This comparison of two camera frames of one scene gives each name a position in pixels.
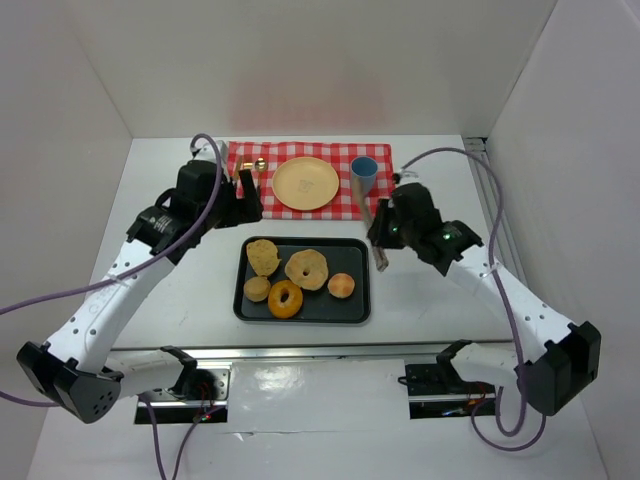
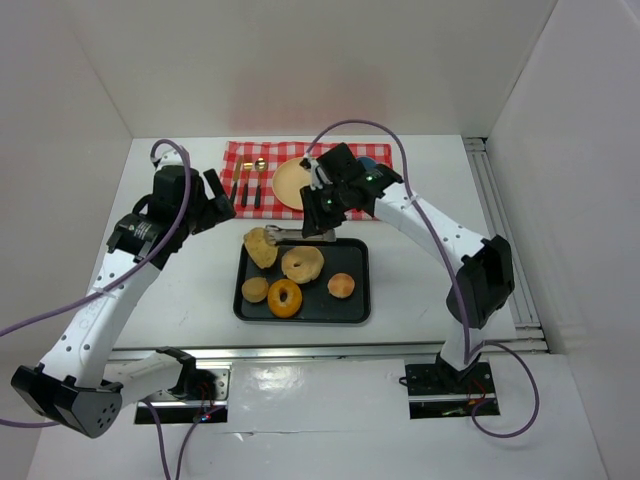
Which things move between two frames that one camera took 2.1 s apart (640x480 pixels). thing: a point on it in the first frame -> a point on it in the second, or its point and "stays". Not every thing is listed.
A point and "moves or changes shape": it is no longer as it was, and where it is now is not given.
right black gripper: x=382 y=230 -> x=314 y=215
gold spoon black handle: x=260 y=166 stays
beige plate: x=305 y=183 stays
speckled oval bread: x=263 y=256 moves or changes shape
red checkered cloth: x=264 y=158 stays
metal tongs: x=379 y=258 -> x=275 y=234
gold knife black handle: x=237 y=171 stays
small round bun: x=341 y=285 stays
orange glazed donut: x=289 y=307 stays
